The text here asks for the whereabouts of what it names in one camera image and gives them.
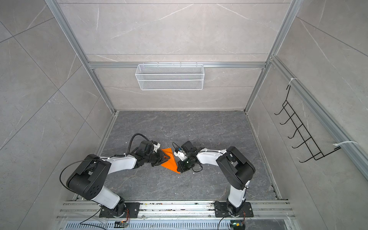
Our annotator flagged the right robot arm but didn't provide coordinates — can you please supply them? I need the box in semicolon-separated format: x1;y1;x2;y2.
174;142;255;216

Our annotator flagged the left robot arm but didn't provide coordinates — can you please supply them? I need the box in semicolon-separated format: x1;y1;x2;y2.
65;149;170;217

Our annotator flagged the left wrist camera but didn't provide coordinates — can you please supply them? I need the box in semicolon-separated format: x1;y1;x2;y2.
139;140;161;155

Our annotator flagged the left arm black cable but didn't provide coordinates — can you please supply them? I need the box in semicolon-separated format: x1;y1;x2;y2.
59;133;150;193

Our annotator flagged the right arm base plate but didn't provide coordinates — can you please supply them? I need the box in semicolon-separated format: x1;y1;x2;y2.
213;201;254;218

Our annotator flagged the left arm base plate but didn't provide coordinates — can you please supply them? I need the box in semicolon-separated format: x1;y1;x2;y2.
99;202;140;218

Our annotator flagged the white wire mesh basket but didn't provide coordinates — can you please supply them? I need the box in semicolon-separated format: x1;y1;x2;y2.
135;64;205;91

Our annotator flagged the aluminium mounting rail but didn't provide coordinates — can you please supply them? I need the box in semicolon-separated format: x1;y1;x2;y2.
56;200;296;220

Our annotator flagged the white vented cable duct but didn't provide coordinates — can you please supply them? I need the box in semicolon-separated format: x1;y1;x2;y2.
64;220;232;230

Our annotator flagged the black wire hook rack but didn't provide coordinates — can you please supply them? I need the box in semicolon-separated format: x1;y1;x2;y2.
274;85;341;163

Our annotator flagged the white cable tie lower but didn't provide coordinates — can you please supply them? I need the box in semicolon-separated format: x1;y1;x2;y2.
333;140;358;147

